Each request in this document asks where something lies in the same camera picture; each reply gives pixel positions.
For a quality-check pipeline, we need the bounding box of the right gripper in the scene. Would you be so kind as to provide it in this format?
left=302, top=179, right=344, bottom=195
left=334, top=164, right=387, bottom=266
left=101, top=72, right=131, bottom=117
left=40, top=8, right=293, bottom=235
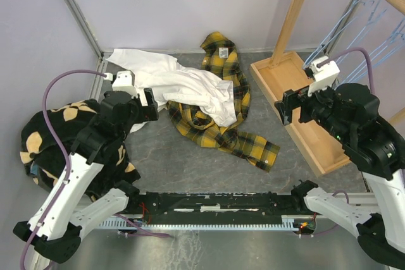
left=273, top=75, right=353, bottom=144

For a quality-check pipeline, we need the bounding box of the yellow plaid shirt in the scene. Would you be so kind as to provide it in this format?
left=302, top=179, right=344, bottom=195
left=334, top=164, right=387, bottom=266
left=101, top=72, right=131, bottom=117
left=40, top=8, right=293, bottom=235
left=167, top=32, right=280, bottom=172

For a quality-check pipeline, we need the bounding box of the white shirt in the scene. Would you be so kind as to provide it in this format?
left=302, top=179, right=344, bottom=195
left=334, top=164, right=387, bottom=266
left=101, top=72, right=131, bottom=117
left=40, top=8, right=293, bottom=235
left=106, top=49, right=237, bottom=127

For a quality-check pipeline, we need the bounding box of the wooden clothes rack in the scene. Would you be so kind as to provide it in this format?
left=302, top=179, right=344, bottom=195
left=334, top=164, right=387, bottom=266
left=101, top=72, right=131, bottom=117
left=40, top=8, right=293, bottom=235
left=250, top=0, right=404, bottom=176

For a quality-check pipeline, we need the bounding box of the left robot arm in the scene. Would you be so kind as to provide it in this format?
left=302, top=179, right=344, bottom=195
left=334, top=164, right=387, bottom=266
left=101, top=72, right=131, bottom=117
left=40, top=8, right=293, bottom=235
left=13, top=88, right=159, bottom=264

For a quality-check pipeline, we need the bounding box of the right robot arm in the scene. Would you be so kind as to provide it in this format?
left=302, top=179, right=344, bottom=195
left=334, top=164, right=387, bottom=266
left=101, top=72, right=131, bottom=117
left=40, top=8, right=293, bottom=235
left=275, top=83, right=404, bottom=269

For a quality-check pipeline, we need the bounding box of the black floral blanket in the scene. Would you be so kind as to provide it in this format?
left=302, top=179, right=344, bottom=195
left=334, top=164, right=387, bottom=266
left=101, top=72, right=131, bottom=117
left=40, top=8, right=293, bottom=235
left=20, top=99, right=140, bottom=201

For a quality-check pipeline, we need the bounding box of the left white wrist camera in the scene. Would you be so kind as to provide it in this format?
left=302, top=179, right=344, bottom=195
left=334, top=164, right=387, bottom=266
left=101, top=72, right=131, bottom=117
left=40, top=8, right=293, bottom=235
left=112, top=70, right=139, bottom=97

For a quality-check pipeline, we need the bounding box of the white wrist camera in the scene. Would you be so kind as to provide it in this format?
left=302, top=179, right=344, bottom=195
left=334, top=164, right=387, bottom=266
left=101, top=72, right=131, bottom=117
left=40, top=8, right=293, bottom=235
left=304, top=56, right=340, bottom=97
left=112, top=70, right=139, bottom=97

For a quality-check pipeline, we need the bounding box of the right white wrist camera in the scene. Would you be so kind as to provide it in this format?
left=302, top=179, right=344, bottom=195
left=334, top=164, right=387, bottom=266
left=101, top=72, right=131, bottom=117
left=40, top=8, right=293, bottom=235
left=304, top=56, right=340, bottom=97

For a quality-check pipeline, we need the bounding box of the light blue wire hanger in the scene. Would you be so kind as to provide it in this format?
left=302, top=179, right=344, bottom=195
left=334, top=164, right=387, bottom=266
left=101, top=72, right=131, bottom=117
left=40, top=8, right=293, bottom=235
left=302, top=0, right=377, bottom=69
left=330, top=0, right=403, bottom=92
left=342, top=18, right=404, bottom=83

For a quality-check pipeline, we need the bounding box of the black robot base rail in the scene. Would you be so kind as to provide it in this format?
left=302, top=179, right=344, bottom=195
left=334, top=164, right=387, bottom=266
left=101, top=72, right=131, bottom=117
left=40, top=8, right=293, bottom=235
left=123, top=180, right=318, bottom=226

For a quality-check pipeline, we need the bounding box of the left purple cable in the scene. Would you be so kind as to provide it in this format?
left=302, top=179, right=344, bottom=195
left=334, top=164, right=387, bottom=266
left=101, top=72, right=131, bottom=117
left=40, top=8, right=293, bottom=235
left=19, top=69, right=108, bottom=270

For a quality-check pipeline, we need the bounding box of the white slotted cable duct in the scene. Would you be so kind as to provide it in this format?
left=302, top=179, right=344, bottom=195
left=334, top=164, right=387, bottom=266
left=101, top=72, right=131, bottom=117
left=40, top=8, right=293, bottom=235
left=94, top=214, right=304, bottom=230

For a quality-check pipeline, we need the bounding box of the aluminium corner post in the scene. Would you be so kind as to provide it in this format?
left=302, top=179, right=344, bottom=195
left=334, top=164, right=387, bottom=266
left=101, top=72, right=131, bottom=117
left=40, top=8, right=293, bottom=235
left=64, top=0, right=103, bottom=58

